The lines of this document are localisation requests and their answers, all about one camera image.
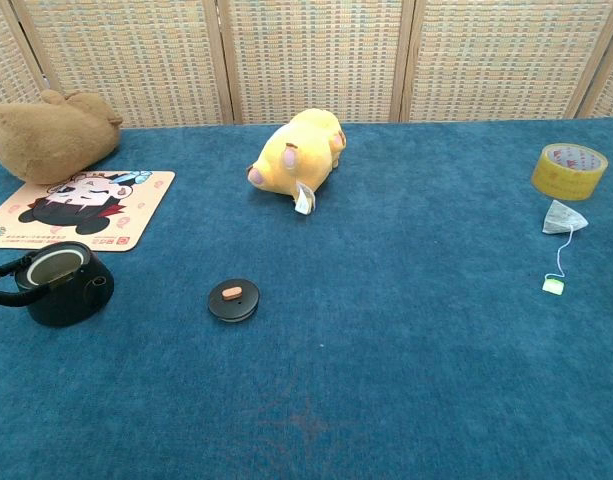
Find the tea bag with green tag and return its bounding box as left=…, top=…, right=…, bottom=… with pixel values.
left=541, top=199, right=590, bottom=296

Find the blue carpet table cover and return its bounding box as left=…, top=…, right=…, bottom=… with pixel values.
left=0, top=117, right=613, bottom=480

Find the woven folding screen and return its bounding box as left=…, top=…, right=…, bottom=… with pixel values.
left=0, top=0, right=613, bottom=129

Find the yellow plush toy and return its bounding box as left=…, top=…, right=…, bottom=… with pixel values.
left=245, top=107, right=347, bottom=217

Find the black teapot lid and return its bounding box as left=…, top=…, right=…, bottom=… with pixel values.
left=207, top=278, right=261, bottom=325

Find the yellow packing tape roll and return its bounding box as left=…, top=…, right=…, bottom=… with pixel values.
left=530, top=142, right=610, bottom=202

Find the black cast iron teapot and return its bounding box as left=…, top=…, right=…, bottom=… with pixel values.
left=0, top=241, right=115, bottom=329

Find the brown plush toy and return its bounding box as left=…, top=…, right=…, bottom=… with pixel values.
left=0, top=88, right=123, bottom=186

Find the cartoon print mouse pad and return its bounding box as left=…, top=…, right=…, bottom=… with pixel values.
left=0, top=169, right=177, bottom=253

